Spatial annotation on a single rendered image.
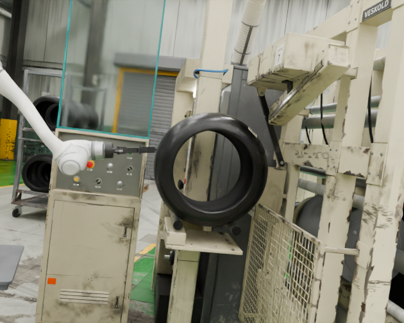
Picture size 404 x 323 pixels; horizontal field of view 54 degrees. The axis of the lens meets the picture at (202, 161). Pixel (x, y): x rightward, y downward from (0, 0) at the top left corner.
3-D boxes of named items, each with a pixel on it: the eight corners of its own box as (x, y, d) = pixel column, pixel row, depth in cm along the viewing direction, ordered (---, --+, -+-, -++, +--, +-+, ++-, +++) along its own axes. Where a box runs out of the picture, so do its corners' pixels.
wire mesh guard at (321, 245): (238, 316, 232) (253, 200, 228) (240, 317, 232) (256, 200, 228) (294, 430, 143) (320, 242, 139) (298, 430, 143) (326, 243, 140)
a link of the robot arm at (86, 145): (94, 157, 195) (91, 166, 183) (61, 157, 193) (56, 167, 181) (93, 136, 191) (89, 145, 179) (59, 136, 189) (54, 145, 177)
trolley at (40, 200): (58, 202, 639) (71, 84, 629) (94, 208, 631) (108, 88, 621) (7, 217, 506) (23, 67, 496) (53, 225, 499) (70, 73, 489)
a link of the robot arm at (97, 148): (93, 140, 192) (106, 140, 193) (93, 159, 193) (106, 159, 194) (90, 141, 183) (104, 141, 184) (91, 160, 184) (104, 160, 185)
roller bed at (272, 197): (244, 213, 238) (251, 164, 237) (268, 215, 240) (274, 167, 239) (253, 220, 219) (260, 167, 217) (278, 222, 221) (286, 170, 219)
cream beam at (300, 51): (245, 86, 219) (248, 59, 218) (288, 92, 222) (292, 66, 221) (281, 67, 159) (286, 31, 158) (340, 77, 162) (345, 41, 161)
